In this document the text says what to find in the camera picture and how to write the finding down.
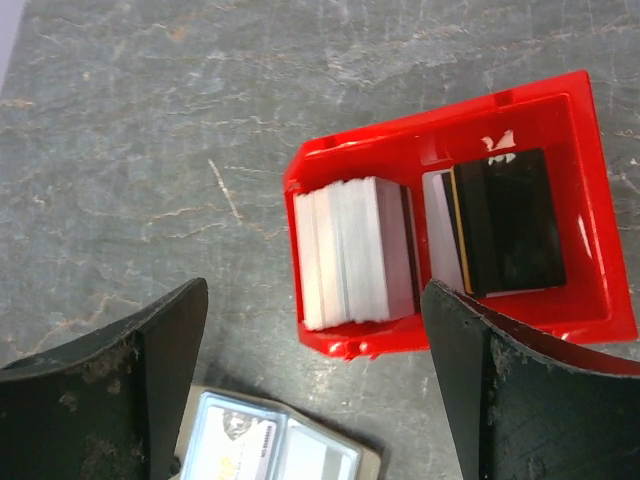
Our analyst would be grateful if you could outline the white card stack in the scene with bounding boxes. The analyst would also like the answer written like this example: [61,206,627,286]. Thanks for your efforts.
[293,177,420,331]

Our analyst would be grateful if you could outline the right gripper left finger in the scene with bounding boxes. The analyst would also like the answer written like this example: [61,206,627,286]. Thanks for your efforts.
[1,278,208,479]

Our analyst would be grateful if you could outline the dark card stack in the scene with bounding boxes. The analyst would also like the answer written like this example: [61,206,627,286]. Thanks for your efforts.
[422,148,566,298]

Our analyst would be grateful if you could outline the grey card holder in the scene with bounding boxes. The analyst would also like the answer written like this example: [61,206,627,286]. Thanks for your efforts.
[169,385,381,480]

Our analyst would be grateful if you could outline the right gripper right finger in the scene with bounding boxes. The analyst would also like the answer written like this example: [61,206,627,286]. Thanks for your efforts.
[421,280,639,479]

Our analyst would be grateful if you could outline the white numbered card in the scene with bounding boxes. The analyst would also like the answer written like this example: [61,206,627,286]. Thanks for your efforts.
[194,407,278,480]

